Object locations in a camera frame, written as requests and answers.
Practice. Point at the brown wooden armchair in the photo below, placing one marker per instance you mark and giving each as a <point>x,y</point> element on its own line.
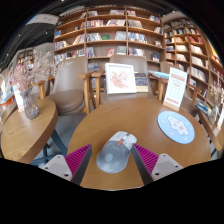
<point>190,105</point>
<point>68,96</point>
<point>130,60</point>

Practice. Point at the round light blue mouse pad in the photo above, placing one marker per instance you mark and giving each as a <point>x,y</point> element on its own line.
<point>175,127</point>

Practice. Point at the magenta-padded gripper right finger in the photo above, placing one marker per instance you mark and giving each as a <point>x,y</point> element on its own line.
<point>146,159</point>

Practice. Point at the white hanging ceiling panel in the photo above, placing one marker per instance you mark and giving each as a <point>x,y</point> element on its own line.
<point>42,19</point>

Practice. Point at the small white card sign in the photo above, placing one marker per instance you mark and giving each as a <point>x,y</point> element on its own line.
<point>18,98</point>
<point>220,119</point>

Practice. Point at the dark standing book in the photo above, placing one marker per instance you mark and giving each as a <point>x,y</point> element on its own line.
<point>141,81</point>

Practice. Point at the large wooden bookshelf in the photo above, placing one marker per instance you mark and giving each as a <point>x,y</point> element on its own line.
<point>110,33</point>

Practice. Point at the curved wooden bookshelf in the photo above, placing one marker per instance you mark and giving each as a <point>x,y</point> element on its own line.
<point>196,56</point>

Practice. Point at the stack of flat books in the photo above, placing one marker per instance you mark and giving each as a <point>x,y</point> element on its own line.
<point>202,107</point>

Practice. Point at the glass vase with pale flowers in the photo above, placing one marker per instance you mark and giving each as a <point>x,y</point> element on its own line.
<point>213,115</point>

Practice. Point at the glass vase with dried flowers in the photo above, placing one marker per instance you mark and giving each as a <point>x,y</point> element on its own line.
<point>30,105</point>

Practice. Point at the grey computer mouse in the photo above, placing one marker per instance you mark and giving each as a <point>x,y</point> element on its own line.
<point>115,156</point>

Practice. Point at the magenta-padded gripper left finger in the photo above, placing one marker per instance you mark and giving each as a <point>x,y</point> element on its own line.
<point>78,160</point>

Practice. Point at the small distant wooden bookshelf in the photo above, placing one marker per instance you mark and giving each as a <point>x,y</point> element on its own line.
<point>26,56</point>

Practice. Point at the white sign on wooden base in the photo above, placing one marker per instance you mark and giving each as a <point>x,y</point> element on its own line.
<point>175,88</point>

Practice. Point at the white framed floral picture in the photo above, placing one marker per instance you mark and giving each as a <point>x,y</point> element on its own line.
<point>120,78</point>

